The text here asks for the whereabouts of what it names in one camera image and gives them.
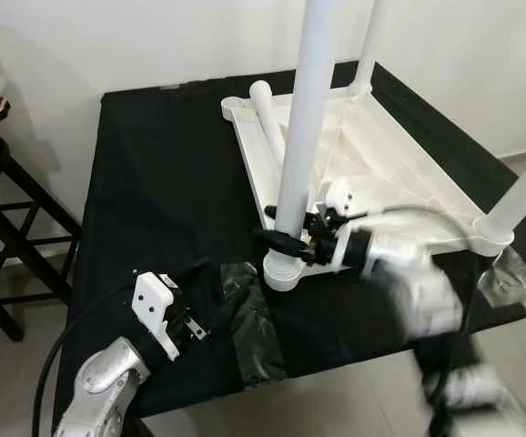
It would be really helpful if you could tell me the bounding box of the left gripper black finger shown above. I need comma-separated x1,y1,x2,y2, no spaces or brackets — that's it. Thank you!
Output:
204,284,241,329
177,257,218,288

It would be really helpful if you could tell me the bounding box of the clear tape patch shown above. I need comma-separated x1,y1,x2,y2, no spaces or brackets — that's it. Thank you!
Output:
219,262,289,385
477,246,526,310

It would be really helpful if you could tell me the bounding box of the white plastic ribbed table top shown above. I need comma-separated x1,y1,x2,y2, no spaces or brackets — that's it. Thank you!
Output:
222,80,517,292

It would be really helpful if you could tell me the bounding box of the black stool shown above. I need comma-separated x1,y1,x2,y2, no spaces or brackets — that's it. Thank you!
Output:
0,132,82,342

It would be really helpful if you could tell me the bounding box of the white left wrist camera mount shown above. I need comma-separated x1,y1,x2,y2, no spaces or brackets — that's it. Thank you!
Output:
131,271,180,361

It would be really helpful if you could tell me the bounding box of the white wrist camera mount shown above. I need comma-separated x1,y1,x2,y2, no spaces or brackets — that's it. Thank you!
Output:
320,178,357,272
131,271,180,361

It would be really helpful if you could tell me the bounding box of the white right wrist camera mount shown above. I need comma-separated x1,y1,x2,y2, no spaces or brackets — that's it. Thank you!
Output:
320,178,357,272

